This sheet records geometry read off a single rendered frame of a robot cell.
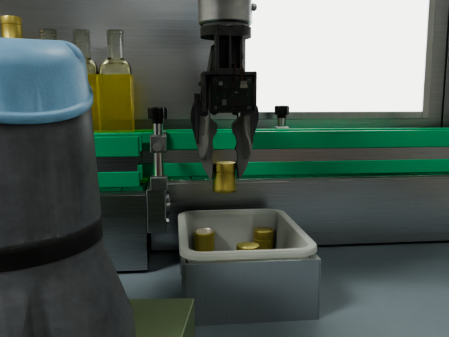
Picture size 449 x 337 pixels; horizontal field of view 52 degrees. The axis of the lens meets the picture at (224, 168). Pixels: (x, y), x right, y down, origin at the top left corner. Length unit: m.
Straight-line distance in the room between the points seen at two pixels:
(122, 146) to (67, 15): 0.37
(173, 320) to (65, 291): 0.12
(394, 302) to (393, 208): 0.27
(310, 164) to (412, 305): 0.31
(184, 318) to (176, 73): 0.66
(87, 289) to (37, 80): 0.14
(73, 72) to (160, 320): 0.21
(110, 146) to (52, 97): 0.44
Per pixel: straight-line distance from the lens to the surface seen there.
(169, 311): 0.42
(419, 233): 0.96
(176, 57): 0.99
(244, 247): 0.67
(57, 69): 0.31
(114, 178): 0.74
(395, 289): 0.74
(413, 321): 0.65
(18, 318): 0.31
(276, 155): 0.85
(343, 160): 0.89
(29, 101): 0.30
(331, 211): 0.88
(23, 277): 0.31
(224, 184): 0.68
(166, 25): 1.00
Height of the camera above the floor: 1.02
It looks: 8 degrees down
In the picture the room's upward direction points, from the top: straight up
